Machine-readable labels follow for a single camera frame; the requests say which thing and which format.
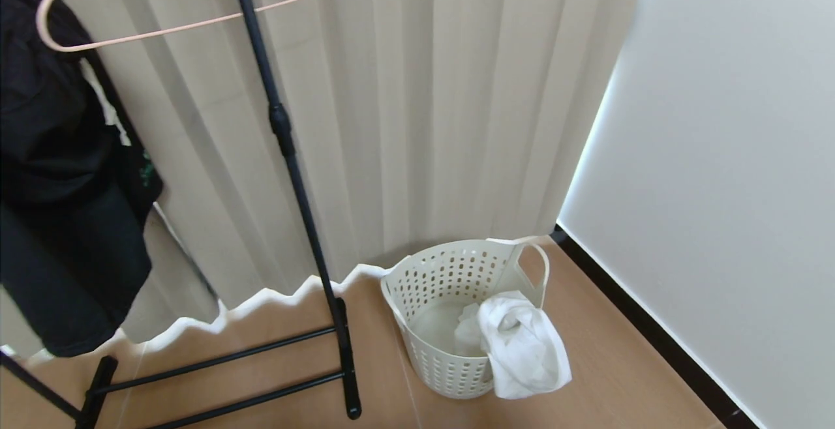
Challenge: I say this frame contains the black printed shorts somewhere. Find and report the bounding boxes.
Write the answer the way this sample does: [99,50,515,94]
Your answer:
[0,0,165,359]

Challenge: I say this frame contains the white laundry basket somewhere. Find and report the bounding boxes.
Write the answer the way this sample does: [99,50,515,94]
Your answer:
[380,237,551,400]

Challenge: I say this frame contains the black clothes rack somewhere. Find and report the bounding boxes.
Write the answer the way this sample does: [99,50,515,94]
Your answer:
[0,0,363,429]

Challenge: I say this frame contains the pink clothes hanger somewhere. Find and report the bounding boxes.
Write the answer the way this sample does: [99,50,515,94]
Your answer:
[35,0,327,53]

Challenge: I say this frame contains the white curtain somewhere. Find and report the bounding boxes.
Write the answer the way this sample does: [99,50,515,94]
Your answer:
[0,0,650,360]

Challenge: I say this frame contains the white garment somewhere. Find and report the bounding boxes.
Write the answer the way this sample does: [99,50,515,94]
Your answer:
[455,290,573,400]

